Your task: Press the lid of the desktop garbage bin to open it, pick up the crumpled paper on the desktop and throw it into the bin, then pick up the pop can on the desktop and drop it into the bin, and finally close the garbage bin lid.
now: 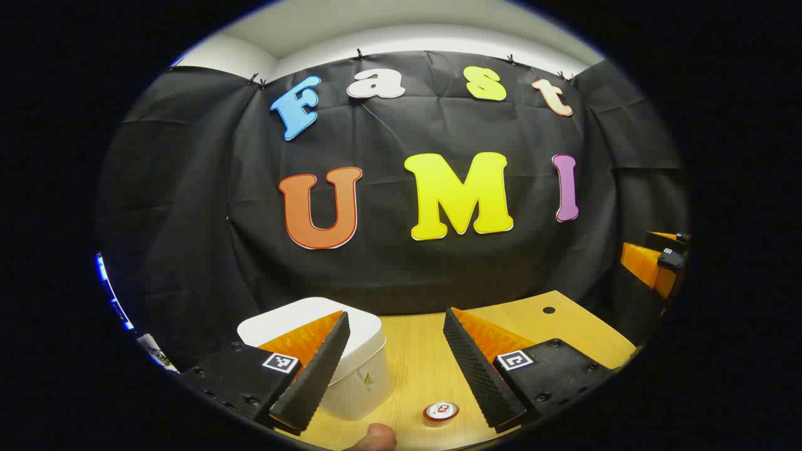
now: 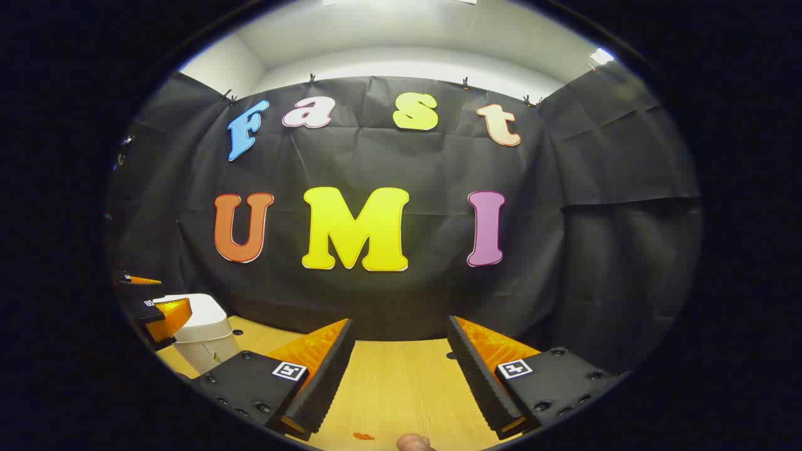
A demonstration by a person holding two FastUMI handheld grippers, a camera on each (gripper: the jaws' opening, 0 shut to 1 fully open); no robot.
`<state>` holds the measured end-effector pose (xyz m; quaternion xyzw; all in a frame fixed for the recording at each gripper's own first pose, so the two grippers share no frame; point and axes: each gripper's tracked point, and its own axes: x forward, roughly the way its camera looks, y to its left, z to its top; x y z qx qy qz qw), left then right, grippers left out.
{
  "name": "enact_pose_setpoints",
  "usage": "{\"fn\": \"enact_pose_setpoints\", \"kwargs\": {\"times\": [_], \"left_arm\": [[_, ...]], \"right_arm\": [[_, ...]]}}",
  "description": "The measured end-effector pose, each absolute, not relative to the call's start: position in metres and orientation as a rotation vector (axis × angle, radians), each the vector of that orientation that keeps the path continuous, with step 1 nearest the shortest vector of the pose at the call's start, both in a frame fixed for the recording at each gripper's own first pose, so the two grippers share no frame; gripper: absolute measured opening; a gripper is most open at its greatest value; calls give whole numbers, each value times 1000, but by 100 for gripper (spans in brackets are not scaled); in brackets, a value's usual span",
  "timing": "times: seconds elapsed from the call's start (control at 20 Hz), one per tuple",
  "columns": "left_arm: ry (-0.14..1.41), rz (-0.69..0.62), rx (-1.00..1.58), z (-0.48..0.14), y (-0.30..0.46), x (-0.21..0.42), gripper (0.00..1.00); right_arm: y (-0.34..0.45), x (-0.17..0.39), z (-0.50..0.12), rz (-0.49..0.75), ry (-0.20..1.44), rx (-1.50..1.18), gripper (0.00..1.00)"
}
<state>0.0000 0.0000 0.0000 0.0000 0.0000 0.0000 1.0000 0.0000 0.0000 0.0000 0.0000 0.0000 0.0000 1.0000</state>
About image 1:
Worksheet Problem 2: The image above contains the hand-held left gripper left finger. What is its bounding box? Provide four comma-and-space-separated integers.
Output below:
180, 310, 352, 434

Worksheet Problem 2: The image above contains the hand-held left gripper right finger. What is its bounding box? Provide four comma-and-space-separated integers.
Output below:
442, 307, 616, 434

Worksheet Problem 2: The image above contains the red pop can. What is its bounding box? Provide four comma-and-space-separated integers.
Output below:
422, 401, 460, 428

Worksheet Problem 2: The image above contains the white desktop garbage bin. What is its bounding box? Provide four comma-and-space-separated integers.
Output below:
237, 297, 393, 422

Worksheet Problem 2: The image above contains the wooden desktop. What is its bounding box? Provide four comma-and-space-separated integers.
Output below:
276, 290, 637, 451

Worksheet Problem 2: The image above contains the black backdrop cloth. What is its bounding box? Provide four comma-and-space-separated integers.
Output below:
97, 51, 690, 370

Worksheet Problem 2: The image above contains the white side table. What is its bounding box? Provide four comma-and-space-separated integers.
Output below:
137, 333, 180, 374

